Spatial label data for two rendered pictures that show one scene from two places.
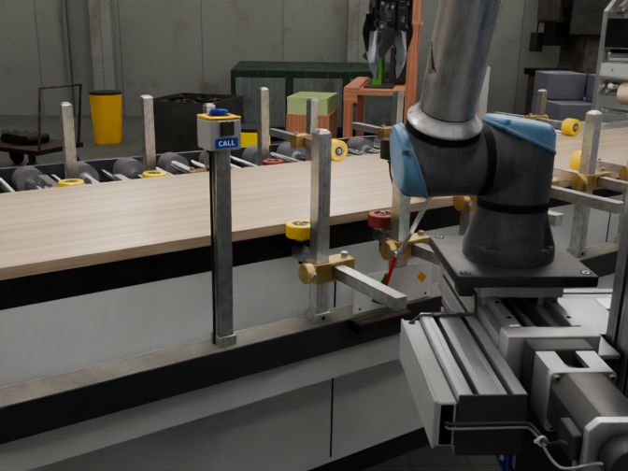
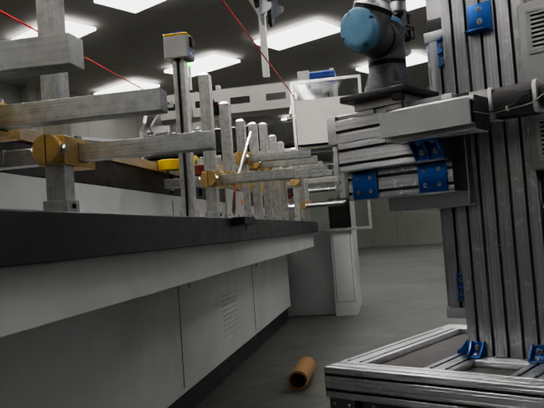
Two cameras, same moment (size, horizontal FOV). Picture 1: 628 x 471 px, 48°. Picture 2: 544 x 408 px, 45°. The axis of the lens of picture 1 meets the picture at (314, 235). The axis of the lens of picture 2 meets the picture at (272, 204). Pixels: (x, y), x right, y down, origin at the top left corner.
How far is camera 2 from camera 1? 1.60 m
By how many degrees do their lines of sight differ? 50
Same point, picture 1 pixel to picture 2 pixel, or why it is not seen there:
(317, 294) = (216, 195)
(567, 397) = (507, 89)
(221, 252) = not seen: hidden behind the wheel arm
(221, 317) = (193, 191)
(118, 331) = not seen: hidden behind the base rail
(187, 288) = (121, 199)
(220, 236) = (189, 125)
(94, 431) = (155, 272)
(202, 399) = (186, 265)
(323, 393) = (177, 324)
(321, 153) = (209, 87)
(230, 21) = not seen: outside the picture
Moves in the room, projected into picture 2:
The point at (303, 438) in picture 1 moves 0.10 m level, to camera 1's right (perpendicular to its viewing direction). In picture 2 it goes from (173, 365) to (196, 359)
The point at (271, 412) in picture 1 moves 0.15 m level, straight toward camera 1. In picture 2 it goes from (159, 334) to (192, 337)
